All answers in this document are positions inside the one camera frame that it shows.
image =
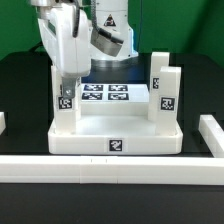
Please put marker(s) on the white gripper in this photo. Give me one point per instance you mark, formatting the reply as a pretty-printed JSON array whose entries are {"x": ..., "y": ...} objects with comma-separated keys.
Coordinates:
[{"x": 70, "y": 55}]

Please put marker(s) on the white desk tabletop tray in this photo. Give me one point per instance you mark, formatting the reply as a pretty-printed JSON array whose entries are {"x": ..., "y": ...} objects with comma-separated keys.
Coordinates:
[{"x": 114, "y": 128}]

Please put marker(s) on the white front fence bar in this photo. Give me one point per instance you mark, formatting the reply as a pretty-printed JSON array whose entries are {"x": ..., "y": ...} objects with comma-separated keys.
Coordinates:
[{"x": 111, "y": 170}]

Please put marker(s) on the white fence bar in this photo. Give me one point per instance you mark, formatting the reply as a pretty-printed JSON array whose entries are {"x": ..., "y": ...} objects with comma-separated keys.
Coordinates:
[
  {"x": 111, "y": 170},
  {"x": 212, "y": 134}
]

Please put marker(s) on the white right fence bar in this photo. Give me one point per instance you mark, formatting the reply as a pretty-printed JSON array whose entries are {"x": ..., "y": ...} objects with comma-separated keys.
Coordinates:
[{"x": 212, "y": 134}]

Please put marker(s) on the white marker base plate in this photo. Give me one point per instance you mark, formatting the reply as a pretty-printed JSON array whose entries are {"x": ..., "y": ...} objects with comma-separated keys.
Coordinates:
[{"x": 114, "y": 93}]

